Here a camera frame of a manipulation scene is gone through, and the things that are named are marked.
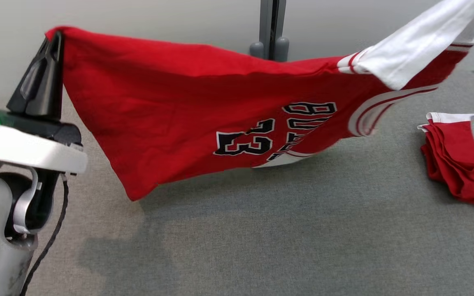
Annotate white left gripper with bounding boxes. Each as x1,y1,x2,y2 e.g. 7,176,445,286
0,31,88,174

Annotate red shorts white band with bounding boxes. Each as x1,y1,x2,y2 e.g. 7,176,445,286
417,112,474,208

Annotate red basketball jersey white trim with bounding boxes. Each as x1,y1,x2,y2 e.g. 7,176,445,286
45,0,474,202

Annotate grey partition post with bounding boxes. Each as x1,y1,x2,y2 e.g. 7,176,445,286
249,0,290,62

